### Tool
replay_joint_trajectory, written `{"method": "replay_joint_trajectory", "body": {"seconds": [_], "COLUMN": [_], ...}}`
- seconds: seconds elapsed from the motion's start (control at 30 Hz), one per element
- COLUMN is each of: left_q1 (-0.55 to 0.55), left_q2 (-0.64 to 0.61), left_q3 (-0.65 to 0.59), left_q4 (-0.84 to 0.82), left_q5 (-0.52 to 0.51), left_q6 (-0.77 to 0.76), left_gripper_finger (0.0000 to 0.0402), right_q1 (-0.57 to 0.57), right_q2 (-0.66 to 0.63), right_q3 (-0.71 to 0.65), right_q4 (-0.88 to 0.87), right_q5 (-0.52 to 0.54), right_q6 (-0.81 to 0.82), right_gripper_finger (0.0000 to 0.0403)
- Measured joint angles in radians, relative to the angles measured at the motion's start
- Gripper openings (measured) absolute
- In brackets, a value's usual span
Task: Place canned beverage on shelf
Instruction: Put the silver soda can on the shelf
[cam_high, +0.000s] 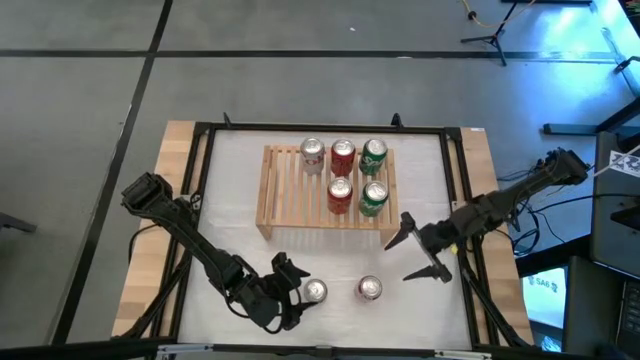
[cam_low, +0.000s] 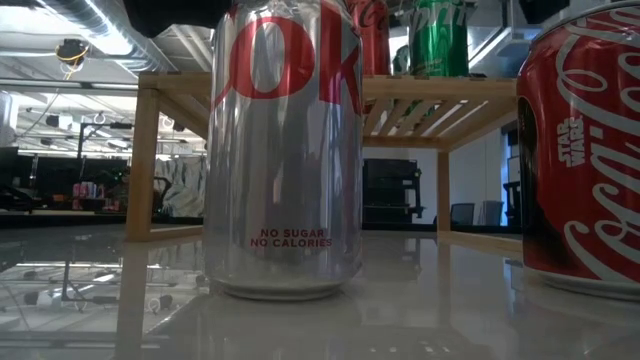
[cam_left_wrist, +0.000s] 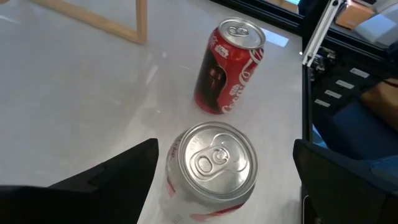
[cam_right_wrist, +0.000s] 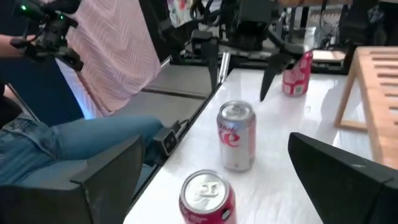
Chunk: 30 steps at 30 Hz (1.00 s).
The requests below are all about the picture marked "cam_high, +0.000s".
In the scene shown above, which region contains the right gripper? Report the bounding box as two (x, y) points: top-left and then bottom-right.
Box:
(383, 212), (459, 284)

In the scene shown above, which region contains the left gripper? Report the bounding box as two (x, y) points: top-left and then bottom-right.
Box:
(259, 252), (320, 331)

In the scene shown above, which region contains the silver Diet Coke can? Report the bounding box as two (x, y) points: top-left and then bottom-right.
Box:
(302, 278), (329, 305)
(299, 137), (327, 176)

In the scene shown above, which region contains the red Star Wars Coca-Cola can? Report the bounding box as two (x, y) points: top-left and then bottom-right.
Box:
(354, 274), (384, 303)

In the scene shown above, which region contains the green Sprite can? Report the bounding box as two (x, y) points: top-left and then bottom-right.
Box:
(358, 179), (391, 218)
(358, 138), (389, 177)

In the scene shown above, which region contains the wooden slatted shelf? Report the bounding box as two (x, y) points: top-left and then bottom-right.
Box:
(255, 144), (401, 245)

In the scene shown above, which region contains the white table cover sheet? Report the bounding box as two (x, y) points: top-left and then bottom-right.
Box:
(177, 128), (475, 351)

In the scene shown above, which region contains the black computer housing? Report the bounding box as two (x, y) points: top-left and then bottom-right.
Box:
(562, 255), (640, 360)

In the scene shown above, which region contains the black desk leg bar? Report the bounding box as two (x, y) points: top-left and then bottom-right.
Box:
(543, 97), (640, 136)

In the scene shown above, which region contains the black equipment case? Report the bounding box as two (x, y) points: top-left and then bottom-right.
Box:
(589, 130), (640, 279)

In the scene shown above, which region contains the black tripod stand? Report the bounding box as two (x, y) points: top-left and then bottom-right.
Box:
(459, 0), (540, 68)

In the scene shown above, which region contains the white logo sticker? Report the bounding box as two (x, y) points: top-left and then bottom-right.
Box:
(608, 148), (640, 179)

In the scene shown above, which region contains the dark stand foot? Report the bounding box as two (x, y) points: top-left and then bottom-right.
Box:
(0, 211), (39, 235)

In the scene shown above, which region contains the black arm base cable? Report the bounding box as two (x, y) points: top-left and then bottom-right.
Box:
(127, 218), (174, 265)

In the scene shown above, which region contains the yellow floor cable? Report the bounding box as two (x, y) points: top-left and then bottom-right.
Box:
(459, 0), (539, 29)

